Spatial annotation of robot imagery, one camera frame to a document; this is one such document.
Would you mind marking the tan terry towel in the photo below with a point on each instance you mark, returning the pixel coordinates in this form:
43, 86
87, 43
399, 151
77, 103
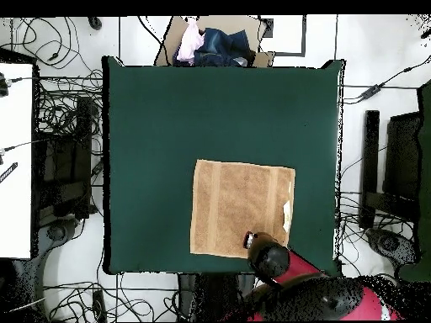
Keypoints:
235, 208

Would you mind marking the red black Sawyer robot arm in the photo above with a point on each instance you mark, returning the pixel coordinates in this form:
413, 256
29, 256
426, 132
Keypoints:
296, 269

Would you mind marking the dark green table cloth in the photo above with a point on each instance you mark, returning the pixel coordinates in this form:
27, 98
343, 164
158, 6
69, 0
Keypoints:
161, 134

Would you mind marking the black round base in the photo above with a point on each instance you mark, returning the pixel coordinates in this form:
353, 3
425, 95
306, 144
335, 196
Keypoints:
390, 244

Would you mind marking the black upright bar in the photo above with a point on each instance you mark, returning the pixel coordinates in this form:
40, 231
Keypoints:
370, 151

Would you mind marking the black power strip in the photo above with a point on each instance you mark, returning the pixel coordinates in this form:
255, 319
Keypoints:
99, 304

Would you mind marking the black panel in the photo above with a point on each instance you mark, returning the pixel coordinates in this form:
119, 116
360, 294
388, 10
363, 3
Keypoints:
402, 154

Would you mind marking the black equipment stand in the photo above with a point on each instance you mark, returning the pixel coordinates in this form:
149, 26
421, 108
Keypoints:
64, 175

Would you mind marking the blue denim jeans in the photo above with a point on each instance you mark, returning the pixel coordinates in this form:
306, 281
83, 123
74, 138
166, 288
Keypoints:
222, 47

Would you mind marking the white pink garment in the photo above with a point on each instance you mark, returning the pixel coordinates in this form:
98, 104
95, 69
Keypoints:
190, 40

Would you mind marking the brown cardboard box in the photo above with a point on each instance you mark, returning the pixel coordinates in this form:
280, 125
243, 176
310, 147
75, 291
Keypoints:
229, 23

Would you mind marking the white side table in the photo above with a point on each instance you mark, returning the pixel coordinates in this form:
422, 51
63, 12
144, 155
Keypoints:
15, 151

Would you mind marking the black printed strip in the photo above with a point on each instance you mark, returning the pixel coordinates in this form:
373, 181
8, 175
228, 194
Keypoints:
7, 172

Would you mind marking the small black oval object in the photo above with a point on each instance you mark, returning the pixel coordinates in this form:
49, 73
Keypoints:
95, 23

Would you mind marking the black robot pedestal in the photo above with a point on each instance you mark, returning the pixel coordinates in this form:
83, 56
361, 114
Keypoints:
208, 296

